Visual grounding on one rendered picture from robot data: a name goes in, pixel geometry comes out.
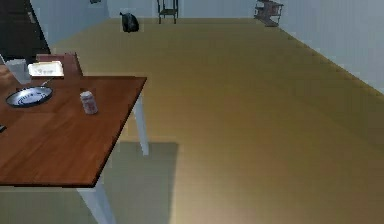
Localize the white and red can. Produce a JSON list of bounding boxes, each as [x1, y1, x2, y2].
[[79, 90, 99, 116]]

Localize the black bin bag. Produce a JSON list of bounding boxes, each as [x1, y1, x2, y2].
[[119, 11, 140, 34]]

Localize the brown wooden chair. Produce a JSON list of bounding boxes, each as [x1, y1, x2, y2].
[[35, 51, 84, 78]]

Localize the brown wooden table white legs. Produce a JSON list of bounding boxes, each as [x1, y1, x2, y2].
[[0, 75, 150, 224]]

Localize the white rectangular tray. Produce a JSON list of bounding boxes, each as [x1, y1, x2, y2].
[[27, 60, 65, 79]]

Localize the grey frying pan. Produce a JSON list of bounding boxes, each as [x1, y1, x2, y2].
[[5, 78, 54, 109]]

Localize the pale grey cup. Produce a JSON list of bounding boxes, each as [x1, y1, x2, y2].
[[5, 58, 33, 85]]

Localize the dark cupboard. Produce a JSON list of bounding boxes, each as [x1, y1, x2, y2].
[[0, 0, 52, 65]]

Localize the dark frame side table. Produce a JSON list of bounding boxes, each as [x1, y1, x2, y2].
[[156, 0, 180, 25]]

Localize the red brown wall shelf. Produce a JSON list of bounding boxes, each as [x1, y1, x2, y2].
[[253, 0, 285, 28]]

